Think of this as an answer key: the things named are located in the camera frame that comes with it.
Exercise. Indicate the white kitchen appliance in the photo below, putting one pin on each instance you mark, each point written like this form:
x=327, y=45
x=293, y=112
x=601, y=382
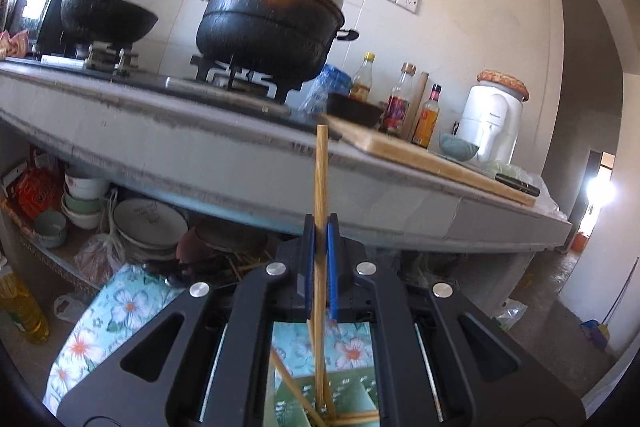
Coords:
x=492, y=127

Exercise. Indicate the pale green bowl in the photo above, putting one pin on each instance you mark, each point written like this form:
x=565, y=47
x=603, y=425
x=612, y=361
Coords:
x=82, y=203

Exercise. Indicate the dark pan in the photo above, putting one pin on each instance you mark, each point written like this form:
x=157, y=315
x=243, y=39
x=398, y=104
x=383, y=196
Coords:
x=225, y=242

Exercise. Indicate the woven trivet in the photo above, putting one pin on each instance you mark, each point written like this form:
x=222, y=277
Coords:
x=502, y=84

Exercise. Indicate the black cooking pot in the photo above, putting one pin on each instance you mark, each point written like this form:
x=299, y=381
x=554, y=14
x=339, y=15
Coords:
x=265, y=37

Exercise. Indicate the concrete kitchen counter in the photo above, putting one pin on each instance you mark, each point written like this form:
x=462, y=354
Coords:
x=200, y=157

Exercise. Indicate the green perforated utensil holder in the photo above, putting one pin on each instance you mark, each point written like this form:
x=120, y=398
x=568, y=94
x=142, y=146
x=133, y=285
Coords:
x=360, y=397

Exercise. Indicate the cooking oil bottle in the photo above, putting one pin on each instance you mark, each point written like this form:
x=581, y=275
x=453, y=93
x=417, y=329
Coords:
x=22, y=312

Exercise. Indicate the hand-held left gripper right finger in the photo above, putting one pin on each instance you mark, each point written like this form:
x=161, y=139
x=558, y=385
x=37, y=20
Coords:
x=333, y=277

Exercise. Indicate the clear plastic bag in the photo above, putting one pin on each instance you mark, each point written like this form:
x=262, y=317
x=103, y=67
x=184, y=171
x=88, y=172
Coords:
x=100, y=259

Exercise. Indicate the blue dustpan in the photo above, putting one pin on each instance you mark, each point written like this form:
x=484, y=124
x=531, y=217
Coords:
x=595, y=334

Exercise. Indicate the blue patterned packet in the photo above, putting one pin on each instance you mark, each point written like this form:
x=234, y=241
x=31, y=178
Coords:
x=325, y=89

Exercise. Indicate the wooden cutting board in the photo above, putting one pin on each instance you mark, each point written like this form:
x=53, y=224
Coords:
x=415, y=157

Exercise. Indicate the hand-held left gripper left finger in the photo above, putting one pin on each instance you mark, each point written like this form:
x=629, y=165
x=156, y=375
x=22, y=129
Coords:
x=310, y=267

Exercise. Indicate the orange sauce bottle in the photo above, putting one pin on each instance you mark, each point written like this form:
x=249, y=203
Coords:
x=427, y=122

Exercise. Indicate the yellow cap sauce bottle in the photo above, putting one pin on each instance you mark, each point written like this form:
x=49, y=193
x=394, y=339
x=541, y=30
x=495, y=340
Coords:
x=363, y=79

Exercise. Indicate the floral blue blanket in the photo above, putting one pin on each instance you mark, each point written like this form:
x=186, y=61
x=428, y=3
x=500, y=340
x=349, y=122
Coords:
x=115, y=307

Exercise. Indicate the black bowl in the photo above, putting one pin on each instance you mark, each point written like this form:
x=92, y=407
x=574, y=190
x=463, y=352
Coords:
x=355, y=109

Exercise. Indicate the gas stove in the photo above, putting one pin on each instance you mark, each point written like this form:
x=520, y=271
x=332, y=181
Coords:
x=225, y=82

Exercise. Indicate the light teal bowl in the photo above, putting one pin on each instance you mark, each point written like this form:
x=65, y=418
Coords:
x=50, y=231

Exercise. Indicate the plain white bowl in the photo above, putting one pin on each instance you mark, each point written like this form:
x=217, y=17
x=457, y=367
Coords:
x=86, y=218

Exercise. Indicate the green print plastic bag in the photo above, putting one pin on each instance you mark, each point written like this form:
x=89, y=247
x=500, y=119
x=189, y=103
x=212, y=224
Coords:
x=511, y=316

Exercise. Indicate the red label glass bottle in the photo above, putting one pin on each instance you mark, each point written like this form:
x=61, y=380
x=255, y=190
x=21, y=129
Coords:
x=398, y=107

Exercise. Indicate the small teal bowl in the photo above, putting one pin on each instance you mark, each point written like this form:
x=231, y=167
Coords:
x=457, y=146

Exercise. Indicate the white plastic bag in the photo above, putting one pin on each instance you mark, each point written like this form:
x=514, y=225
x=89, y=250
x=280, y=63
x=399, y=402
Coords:
x=72, y=307

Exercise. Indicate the wooden rolling pin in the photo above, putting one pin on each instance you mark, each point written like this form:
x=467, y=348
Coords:
x=421, y=102

